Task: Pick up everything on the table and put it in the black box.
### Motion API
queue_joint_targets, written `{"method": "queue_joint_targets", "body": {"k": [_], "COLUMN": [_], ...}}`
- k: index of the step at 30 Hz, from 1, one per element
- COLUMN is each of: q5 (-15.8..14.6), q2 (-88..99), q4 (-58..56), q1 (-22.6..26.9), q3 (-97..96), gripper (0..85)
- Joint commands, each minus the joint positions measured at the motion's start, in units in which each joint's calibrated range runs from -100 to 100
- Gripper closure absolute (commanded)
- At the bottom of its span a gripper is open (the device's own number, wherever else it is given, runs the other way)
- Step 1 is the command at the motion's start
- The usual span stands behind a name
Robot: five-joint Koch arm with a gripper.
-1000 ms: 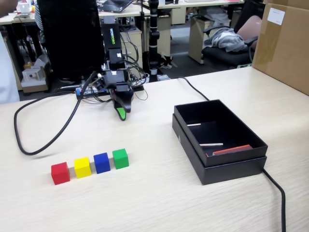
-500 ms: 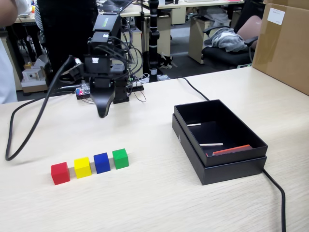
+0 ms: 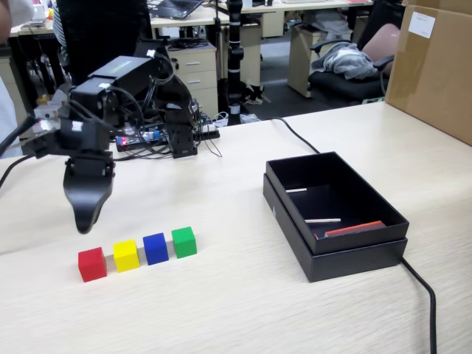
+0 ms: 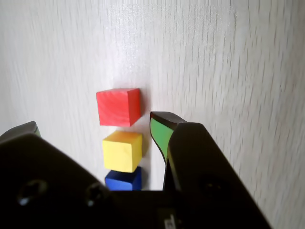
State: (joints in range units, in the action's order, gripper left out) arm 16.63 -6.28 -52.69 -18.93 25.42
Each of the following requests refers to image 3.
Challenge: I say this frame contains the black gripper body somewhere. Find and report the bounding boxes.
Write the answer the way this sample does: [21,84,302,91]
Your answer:
[55,120,114,178]

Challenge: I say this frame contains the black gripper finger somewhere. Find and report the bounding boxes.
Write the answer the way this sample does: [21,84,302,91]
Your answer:
[63,173,112,235]
[90,162,116,232]

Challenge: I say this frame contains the red cube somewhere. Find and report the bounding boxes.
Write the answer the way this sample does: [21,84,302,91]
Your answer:
[77,246,108,283]

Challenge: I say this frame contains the yellow cube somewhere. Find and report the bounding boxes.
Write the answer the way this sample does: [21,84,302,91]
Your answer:
[113,239,141,274]

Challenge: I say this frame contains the blue cube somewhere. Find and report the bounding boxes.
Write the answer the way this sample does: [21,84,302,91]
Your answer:
[142,232,170,266]

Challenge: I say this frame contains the green cube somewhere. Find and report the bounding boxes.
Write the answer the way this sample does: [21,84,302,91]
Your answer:
[171,226,198,260]

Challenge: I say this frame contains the person's forearm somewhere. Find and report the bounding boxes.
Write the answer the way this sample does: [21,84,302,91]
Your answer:
[0,0,36,42]

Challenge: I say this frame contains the black open box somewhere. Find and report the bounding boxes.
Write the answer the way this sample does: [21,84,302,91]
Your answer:
[263,173,409,284]

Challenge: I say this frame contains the black box tray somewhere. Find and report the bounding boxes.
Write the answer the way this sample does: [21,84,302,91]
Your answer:
[265,150,411,255]

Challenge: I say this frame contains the large cardboard box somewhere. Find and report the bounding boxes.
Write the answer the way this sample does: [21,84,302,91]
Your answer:
[384,0,472,147]

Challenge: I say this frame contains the person's white shirt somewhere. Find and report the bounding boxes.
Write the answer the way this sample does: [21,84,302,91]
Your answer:
[0,73,27,159]

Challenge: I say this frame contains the person in striped shirt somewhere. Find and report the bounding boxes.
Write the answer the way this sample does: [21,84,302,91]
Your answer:
[51,0,71,66]

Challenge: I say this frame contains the tall black chair back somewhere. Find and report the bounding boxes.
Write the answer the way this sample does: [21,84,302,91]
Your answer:
[57,0,154,89]

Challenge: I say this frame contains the beige three-drawer cabinet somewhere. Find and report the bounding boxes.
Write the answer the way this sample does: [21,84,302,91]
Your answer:
[165,40,219,119]

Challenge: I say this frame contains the black laptop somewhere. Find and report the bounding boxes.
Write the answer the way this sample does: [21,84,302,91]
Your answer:
[149,0,204,20]

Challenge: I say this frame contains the black vertical pole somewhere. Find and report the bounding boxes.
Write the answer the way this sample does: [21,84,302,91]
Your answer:
[225,0,245,117]

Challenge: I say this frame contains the long beige office desk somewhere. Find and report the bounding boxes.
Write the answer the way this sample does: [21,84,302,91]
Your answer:
[217,0,375,13]
[150,6,287,38]

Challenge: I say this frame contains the flat orange block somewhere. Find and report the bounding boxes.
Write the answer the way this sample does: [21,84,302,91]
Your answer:
[324,220,387,239]

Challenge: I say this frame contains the grey clothing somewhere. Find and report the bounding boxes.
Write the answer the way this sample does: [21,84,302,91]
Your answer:
[310,41,381,81]

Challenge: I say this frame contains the black office chair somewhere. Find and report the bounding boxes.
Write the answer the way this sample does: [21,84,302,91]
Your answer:
[308,23,403,105]

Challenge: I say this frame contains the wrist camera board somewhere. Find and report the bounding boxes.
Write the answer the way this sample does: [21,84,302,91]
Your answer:
[29,110,62,159]

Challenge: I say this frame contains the electronics board with wires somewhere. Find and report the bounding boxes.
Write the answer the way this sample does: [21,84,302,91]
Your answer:
[115,121,222,154]

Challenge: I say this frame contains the thick black camera cable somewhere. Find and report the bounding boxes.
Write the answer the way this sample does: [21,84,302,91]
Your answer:
[0,112,40,189]

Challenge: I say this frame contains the narrow beige pedestal cabinet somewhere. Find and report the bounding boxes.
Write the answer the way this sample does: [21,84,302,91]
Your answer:
[239,21,263,86]

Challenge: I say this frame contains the thick black power cable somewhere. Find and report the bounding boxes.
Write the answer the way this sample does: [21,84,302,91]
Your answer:
[270,117,438,354]

